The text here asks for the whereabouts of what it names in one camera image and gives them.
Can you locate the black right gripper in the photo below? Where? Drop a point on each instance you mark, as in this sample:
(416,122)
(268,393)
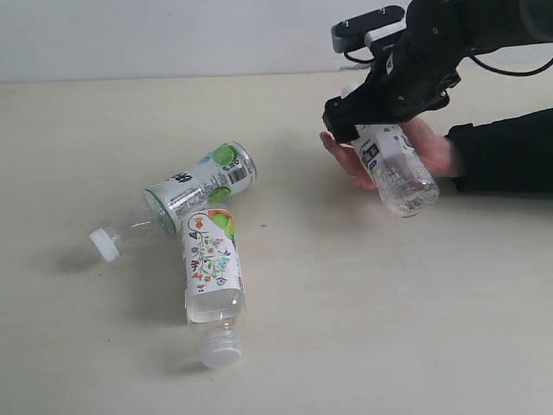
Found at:
(412,72)

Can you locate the white blue label clear bottle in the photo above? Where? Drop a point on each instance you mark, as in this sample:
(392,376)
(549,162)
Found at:
(403,183)

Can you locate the lime label clear bottle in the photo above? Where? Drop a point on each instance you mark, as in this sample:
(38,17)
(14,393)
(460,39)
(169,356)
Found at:
(157,212)

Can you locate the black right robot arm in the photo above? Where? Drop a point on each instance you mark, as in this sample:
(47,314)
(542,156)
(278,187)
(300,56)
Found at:
(486,26)

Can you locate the floral label clear bottle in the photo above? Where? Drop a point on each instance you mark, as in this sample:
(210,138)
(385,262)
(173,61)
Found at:
(214,295)

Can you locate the person's open bare hand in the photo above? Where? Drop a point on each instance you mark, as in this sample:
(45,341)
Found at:
(438,154)

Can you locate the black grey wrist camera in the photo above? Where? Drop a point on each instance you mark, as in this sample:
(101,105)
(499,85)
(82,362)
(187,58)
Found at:
(361,31)

